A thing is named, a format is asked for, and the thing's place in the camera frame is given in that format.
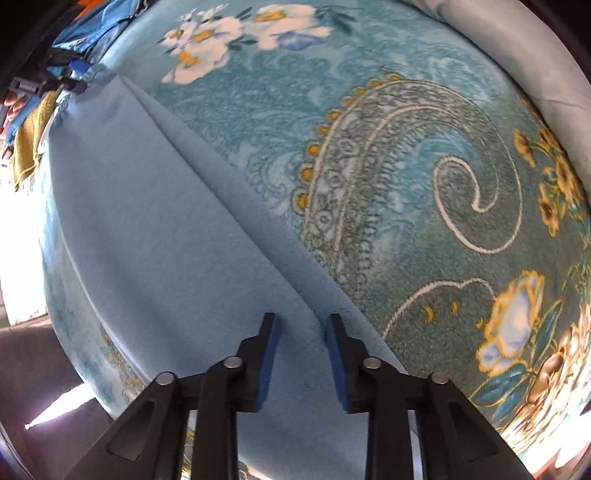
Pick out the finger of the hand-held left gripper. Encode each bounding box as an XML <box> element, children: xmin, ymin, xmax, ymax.
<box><xmin>11</xmin><ymin>76</ymin><xmax>89</xmax><ymax>94</ymax></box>
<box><xmin>42</xmin><ymin>48</ymin><xmax>88</xmax><ymax>75</ymax></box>

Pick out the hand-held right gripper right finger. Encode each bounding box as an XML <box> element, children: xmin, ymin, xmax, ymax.
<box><xmin>324</xmin><ymin>313</ymin><xmax>536</xmax><ymax>480</ymax></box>

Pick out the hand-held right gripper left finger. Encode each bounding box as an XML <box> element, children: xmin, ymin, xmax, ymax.
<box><xmin>65</xmin><ymin>312</ymin><xmax>278</xmax><ymax>480</ymax></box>

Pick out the light blue garment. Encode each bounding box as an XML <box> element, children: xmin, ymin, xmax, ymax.
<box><xmin>45</xmin><ymin>64</ymin><xmax>419</xmax><ymax>480</ymax></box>

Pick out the person's left hand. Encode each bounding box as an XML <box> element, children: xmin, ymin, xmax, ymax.
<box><xmin>1</xmin><ymin>90</ymin><xmax>27</xmax><ymax>141</ymax></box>

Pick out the blue crumpled garment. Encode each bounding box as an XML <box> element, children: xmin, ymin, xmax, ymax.
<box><xmin>50</xmin><ymin>0</ymin><xmax>155</xmax><ymax>63</ymax></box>

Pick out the mustard yellow cloth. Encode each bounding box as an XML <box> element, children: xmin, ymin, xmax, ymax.
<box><xmin>9</xmin><ymin>90</ymin><xmax>62</xmax><ymax>192</ymax></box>

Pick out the teal floral blanket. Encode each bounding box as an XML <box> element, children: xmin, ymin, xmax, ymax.
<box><xmin>39</xmin><ymin>0</ymin><xmax>591</xmax><ymax>480</ymax></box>

